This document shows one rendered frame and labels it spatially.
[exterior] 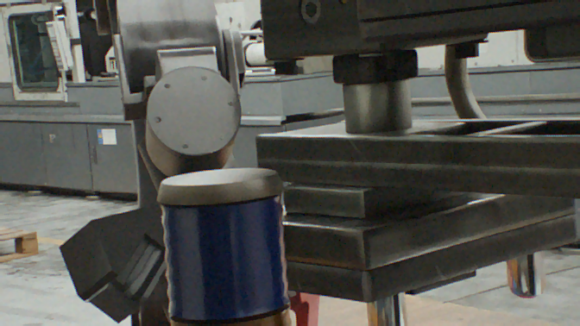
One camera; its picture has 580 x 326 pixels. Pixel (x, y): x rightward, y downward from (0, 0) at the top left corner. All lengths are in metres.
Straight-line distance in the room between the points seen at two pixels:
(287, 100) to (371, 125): 6.93
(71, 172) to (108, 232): 9.11
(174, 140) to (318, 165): 0.11
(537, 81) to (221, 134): 5.48
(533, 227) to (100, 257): 0.25
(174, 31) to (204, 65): 0.09
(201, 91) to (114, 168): 8.56
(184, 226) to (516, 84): 5.89
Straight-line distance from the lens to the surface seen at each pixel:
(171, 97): 0.69
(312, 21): 0.60
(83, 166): 9.64
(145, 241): 0.71
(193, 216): 0.34
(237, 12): 8.74
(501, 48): 6.28
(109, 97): 9.18
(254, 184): 0.34
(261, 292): 0.34
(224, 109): 0.69
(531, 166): 0.53
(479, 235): 0.62
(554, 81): 6.08
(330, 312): 1.39
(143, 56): 0.77
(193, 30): 0.78
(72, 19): 9.58
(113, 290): 0.69
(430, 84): 6.57
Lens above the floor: 1.24
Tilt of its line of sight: 6 degrees down
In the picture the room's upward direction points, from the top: 5 degrees counter-clockwise
